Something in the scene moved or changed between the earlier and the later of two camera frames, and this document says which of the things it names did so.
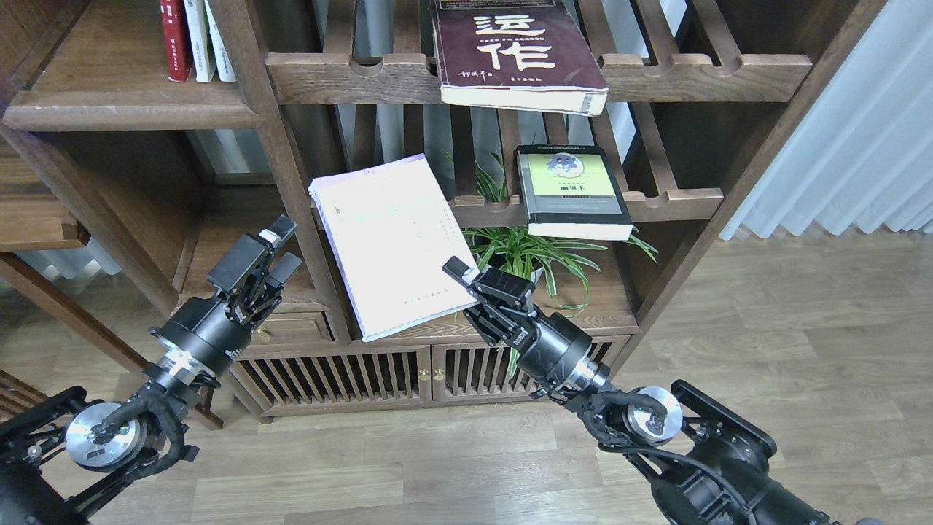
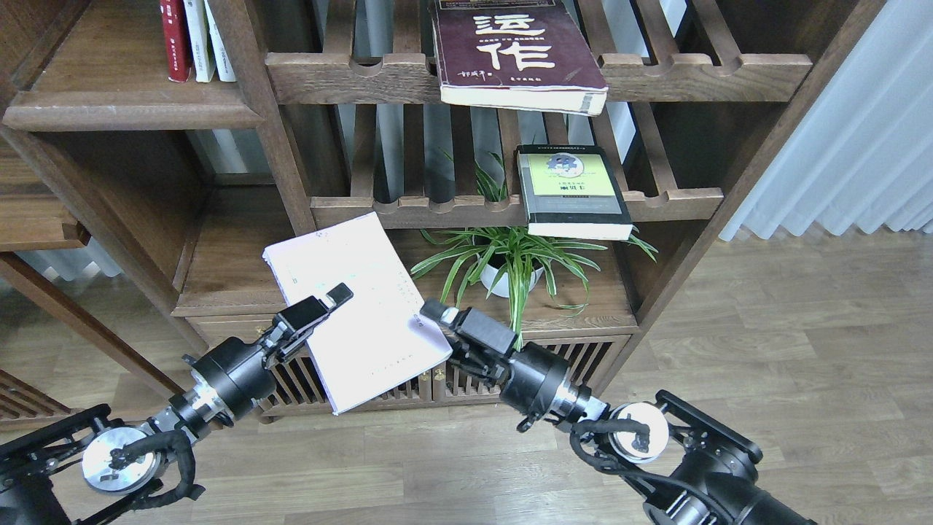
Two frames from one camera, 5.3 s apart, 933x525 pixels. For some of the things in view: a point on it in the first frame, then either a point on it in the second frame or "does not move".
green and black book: x=572 y=191 does not move
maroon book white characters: x=515 y=55 does not move
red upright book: x=178 y=44 does not move
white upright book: x=202 y=42 does not move
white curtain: x=863 y=153 does not move
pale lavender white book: x=390 y=228 → x=380 y=336
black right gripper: x=548 y=348 → x=529 y=380
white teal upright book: x=227 y=72 does not move
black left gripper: x=203 y=333 → x=235 y=377
